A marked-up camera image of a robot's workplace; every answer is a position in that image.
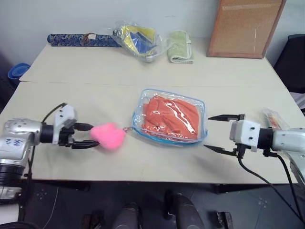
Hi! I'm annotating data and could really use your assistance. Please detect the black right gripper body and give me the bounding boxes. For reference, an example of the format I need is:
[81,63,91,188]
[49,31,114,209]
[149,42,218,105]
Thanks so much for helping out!
[232,113,247,159]

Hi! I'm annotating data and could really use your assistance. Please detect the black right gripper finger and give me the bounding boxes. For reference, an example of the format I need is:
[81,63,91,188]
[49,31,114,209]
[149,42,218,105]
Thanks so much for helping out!
[203,144,236,156]
[207,114,240,123]

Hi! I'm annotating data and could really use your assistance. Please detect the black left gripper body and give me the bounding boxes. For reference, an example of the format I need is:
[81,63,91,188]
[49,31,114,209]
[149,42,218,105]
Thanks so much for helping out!
[59,122,81,148]

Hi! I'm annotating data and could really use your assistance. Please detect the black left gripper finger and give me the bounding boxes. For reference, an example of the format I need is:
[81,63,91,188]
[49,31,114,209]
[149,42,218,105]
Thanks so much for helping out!
[75,122,94,132]
[71,140,101,150]

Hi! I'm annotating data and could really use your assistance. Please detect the pink plush heart keychain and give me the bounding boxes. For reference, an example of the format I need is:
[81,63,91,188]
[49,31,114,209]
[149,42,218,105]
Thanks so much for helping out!
[90,122,127,151]

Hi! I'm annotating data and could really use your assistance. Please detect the clear pouch with blue trim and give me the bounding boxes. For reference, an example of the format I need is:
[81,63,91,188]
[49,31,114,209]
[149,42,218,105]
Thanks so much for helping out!
[131,88,209,146]

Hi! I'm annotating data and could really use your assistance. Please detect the orange cloth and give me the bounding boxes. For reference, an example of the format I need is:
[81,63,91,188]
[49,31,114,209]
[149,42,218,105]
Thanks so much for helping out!
[142,95,200,140]

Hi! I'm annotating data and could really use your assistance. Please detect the green folded cloth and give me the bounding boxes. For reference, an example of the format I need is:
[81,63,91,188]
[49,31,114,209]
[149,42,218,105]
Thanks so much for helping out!
[167,29,195,64]

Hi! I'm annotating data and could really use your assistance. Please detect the clear plastic packet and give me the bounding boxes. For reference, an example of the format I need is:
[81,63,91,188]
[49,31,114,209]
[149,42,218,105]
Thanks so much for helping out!
[260,107,289,131]

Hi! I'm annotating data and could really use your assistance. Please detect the dark grey rounded shape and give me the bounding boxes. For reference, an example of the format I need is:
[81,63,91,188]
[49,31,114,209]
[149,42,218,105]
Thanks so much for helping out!
[112,202,142,229]
[164,189,206,229]

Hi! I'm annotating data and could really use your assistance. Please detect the striped grey fabric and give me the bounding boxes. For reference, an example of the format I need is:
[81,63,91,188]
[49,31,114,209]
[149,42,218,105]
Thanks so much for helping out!
[291,91,305,113]

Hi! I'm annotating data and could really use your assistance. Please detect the black chair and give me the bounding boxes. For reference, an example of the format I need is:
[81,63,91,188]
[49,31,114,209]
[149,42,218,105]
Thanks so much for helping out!
[273,34,305,94]

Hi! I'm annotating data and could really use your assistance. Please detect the blue patterned fabric roll case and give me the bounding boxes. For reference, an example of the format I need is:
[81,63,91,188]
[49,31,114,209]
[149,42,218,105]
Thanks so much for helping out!
[47,32,125,48]

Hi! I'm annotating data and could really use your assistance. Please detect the clear bag with yellow-blue contents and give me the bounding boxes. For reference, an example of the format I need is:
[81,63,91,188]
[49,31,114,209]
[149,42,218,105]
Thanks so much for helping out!
[112,20,168,63]

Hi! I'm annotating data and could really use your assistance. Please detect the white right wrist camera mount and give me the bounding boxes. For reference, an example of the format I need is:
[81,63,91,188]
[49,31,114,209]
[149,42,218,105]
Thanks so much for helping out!
[229,119,261,153]

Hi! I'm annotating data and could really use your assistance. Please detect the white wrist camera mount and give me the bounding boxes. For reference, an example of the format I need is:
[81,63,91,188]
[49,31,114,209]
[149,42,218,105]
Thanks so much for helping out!
[229,119,261,153]
[52,104,79,146]

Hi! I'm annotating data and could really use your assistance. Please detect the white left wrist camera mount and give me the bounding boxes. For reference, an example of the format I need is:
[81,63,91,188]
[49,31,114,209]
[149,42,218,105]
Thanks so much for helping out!
[52,104,79,146]

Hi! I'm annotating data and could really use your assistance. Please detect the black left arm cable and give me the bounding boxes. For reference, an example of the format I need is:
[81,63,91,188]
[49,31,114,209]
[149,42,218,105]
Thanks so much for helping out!
[42,102,69,125]

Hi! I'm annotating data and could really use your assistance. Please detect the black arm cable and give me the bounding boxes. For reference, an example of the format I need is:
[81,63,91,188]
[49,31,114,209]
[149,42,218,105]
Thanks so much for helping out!
[237,152,305,223]
[263,149,301,215]
[42,102,69,125]

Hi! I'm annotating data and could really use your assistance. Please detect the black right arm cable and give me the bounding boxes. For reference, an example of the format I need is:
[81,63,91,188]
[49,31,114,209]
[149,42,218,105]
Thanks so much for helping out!
[237,152,305,223]
[263,149,301,215]

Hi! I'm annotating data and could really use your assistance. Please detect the black table frame bar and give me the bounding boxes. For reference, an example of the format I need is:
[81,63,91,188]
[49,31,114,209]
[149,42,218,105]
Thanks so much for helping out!
[209,183,271,194]
[32,179,92,192]

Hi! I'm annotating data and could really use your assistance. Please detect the cork board with wooden frame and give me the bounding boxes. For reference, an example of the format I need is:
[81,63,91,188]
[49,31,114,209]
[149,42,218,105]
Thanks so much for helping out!
[206,0,287,59]

